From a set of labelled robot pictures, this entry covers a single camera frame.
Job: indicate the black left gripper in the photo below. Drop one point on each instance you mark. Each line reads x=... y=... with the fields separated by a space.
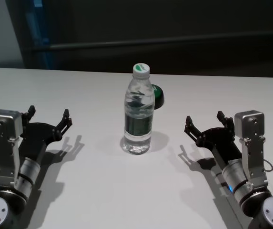
x=35 y=136

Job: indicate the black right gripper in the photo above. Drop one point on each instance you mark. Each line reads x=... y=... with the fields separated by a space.
x=219 y=140

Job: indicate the clear plastic water bottle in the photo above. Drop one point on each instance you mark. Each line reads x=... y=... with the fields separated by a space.
x=138 y=114

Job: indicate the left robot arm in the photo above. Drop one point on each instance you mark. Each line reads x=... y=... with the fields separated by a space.
x=12 y=198

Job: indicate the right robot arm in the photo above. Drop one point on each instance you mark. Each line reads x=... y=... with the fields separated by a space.
x=253 y=198

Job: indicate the green YES push button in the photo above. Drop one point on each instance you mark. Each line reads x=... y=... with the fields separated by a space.
x=158 y=97

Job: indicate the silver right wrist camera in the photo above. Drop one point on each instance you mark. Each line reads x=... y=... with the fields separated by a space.
x=250 y=124

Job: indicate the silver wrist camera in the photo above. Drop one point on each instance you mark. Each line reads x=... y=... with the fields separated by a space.
x=250 y=124
x=5 y=124

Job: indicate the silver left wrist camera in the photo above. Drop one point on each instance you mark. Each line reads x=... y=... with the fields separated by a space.
x=5 y=124

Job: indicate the blue vertical post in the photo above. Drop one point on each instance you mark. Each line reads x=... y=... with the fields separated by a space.
x=41 y=35

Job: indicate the grey horizontal rail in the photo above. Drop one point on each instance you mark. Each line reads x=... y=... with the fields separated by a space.
x=150 y=41

